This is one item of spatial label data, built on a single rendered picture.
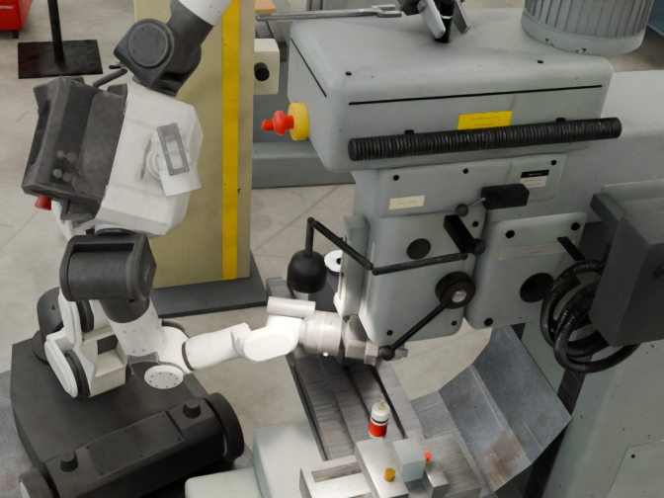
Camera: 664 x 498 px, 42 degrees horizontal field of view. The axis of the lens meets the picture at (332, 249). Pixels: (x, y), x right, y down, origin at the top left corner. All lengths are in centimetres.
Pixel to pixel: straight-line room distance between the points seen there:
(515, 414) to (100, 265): 99
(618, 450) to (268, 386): 173
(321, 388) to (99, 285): 70
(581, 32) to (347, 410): 104
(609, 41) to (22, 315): 285
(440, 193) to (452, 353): 224
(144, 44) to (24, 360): 135
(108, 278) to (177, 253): 208
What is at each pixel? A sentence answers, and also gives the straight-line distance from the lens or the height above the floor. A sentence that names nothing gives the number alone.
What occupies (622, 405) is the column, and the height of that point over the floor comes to 119.
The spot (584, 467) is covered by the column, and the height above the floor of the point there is 100.
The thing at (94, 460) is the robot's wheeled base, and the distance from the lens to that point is 240.
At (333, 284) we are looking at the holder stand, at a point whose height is 111.
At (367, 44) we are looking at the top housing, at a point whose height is 189.
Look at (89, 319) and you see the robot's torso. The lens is 214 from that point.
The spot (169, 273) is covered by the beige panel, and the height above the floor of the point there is 11.
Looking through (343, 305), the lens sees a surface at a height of 137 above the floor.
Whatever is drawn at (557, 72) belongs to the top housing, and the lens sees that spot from 139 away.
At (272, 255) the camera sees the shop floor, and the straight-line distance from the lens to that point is 400.
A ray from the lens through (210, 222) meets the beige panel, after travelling 360.
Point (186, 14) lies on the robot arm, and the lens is 165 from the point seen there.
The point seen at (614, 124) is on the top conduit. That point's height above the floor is 180.
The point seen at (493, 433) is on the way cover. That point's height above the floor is 93.
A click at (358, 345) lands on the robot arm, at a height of 125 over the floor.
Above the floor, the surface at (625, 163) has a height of 169.
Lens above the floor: 242
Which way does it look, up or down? 37 degrees down
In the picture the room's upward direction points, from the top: 5 degrees clockwise
